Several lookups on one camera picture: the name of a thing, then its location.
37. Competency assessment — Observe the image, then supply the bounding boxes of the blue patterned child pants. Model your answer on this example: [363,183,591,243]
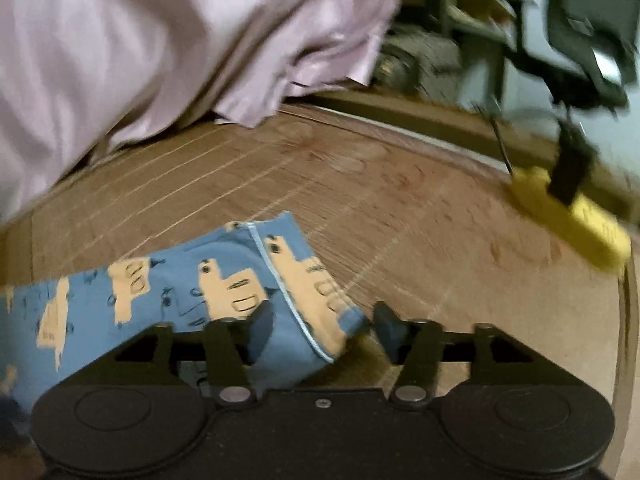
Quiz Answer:
[1,213,367,410]

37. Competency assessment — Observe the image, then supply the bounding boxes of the yellow power strip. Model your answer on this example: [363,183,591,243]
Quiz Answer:
[511,167,631,278]

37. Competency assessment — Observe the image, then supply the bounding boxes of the black power adapter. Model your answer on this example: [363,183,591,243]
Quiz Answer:
[547,119,598,207]

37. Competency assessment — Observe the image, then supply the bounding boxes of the dark desk furniture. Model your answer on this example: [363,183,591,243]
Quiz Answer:
[372,0,515,110]

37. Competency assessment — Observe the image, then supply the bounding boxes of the pink satin bed sheet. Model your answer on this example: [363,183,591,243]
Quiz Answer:
[1,0,399,219]

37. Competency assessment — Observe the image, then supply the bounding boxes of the black office chair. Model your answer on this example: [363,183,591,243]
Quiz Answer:
[503,0,639,113]

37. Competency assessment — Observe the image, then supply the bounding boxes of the wooden bed frame edge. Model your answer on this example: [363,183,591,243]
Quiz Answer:
[289,90,639,224]

